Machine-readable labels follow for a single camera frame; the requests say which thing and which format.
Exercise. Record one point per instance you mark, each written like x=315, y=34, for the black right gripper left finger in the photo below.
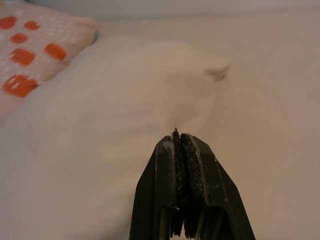
x=150, y=200

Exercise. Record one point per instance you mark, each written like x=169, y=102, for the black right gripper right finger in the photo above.
x=220, y=200

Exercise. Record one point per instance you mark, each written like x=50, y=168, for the plain cream pillow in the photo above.
x=100, y=125

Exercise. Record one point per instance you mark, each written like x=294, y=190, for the pink pillow with orange print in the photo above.
x=37, y=50

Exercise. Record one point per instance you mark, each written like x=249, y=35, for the cream bed mattress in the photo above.
x=275, y=100

